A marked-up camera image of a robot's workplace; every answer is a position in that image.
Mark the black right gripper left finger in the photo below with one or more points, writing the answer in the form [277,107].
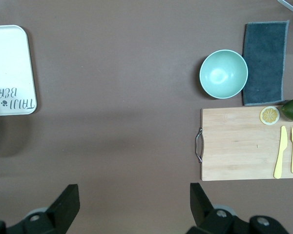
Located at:
[63,209]

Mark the mint green bowl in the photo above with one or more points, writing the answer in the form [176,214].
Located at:
[223,74]

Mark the cream tray with bear print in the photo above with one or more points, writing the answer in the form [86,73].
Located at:
[9,63]

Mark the lemon slice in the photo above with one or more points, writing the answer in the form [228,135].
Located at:
[269,115]

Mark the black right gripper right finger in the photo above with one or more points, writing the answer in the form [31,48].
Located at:
[202,214]

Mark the wooden cutting board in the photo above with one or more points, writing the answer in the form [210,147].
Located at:
[234,146]

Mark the yellow plastic knife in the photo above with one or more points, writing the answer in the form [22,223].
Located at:
[282,146]

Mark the dark grey cloth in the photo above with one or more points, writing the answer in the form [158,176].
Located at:
[263,61]

